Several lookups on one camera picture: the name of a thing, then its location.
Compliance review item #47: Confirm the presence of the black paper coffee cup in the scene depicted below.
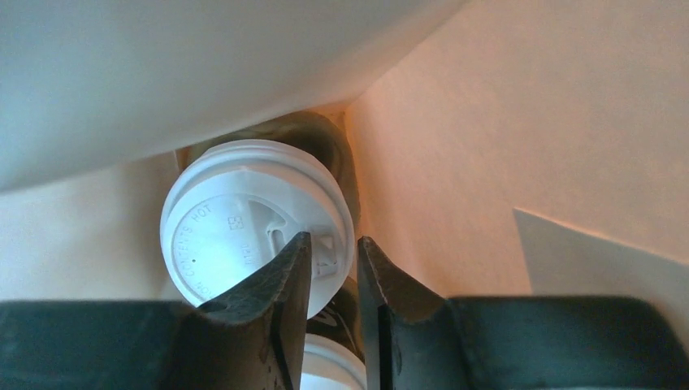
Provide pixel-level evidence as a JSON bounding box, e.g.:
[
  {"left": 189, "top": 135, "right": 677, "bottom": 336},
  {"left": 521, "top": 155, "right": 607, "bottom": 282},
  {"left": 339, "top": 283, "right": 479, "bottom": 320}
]
[{"left": 306, "top": 277, "right": 365, "bottom": 362}]

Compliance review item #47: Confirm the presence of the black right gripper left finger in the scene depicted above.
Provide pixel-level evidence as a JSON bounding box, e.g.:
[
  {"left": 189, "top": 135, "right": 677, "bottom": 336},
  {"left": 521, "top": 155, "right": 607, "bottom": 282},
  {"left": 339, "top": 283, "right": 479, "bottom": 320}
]
[{"left": 1, "top": 232, "right": 312, "bottom": 389}]

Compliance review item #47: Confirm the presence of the orange paper bag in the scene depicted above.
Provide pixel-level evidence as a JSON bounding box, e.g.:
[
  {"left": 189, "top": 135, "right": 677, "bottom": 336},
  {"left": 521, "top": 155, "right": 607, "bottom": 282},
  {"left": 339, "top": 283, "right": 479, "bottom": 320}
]
[{"left": 1, "top": 1, "right": 688, "bottom": 338}]

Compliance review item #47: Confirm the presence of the white coffee cup lid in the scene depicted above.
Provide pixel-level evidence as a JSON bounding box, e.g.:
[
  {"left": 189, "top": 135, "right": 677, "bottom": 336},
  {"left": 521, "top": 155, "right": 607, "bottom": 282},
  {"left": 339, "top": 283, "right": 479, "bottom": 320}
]
[{"left": 159, "top": 139, "right": 355, "bottom": 317}]

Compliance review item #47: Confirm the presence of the single brown cup carrier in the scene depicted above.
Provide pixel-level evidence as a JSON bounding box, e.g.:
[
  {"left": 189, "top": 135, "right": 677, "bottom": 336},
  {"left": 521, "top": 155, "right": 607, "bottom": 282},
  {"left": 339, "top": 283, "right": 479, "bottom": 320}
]
[{"left": 175, "top": 110, "right": 361, "bottom": 230}]

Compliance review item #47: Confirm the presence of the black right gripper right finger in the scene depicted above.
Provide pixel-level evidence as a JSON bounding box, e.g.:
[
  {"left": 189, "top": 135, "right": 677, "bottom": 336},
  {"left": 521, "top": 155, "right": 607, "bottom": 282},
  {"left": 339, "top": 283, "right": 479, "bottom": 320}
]
[{"left": 357, "top": 236, "right": 688, "bottom": 389}]

